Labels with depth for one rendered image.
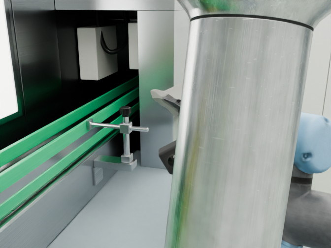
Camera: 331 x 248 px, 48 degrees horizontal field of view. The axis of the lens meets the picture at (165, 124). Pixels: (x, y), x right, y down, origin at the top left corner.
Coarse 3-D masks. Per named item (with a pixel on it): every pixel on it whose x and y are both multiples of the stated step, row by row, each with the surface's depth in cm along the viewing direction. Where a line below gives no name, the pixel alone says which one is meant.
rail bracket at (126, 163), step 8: (120, 112) 94; (128, 112) 93; (88, 120) 98; (128, 120) 95; (88, 128) 98; (120, 128) 95; (128, 128) 94; (136, 128) 95; (144, 128) 94; (128, 136) 96; (128, 144) 97; (128, 152) 97; (96, 160) 99; (104, 160) 99; (112, 160) 99; (120, 160) 99; (128, 160) 97; (136, 160) 100; (96, 168) 101; (112, 168) 99; (120, 168) 98; (128, 168) 97; (96, 176) 101; (96, 184) 102
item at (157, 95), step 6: (180, 84) 71; (156, 90) 71; (168, 90) 70; (174, 90) 70; (180, 90) 70; (156, 96) 70; (162, 96) 68; (174, 96) 69; (180, 96) 69; (162, 102) 69; (168, 108) 68; (174, 108) 66; (174, 114) 68
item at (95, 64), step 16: (80, 32) 126; (96, 32) 125; (112, 32) 138; (128, 32) 119; (80, 48) 128; (96, 48) 126; (112, 48) 139; (80, 64) 130; (96, 64) 128; (112, 64) 140
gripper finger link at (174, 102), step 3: (165, 96) 68; (168, 96) 67; (171, 96) 67; (165, 99) 67; (168, 99) 66; (171, 99) 66; (174, 99) 66; (177, 99) 65; (180, 99) 65; (168, 102) 67; (171, 102) 66; (174, 102) 65; (177, 102) 65; (180, 102) 65; (174, 105) 66; (177, 105) 65; (177, 108) 65
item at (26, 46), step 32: (32, 0) 102; (32, 32) 103; (64, 32) 119; (32, 64) 104; (64, 64) 121; (128, 64) 176; (32, 96) 106; (64, 96) 123; (96, 96) 146; (0, 128) 94; (32, 128) 107
